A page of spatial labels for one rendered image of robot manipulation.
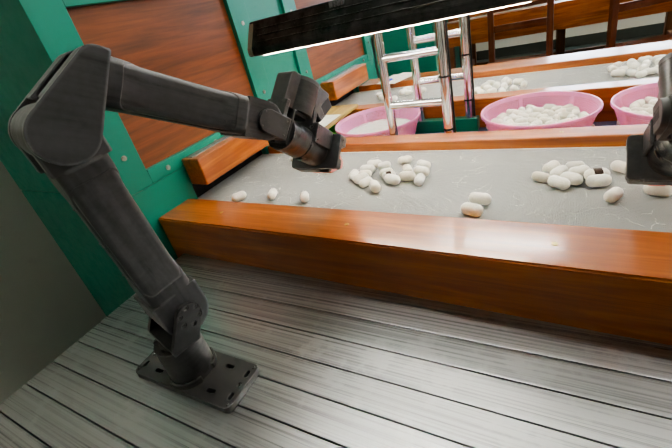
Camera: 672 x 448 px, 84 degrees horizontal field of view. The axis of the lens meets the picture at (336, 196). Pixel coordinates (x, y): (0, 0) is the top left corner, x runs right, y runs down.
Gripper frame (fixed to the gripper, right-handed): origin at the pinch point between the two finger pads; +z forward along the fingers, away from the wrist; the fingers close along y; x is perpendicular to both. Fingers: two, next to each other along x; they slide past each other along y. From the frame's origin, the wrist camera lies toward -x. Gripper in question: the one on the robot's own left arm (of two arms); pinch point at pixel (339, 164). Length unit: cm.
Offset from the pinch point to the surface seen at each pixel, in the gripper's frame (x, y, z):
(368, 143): -11.3, 4.8, 21.0
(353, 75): -52, 34, 57
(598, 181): 0.7, -44.8, 8.3
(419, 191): 3.8, -15.3, 6.9
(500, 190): 2.8, -30.1, 8.1
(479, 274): 18.2, -30.5, -9.3
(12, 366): 75, 127, 3
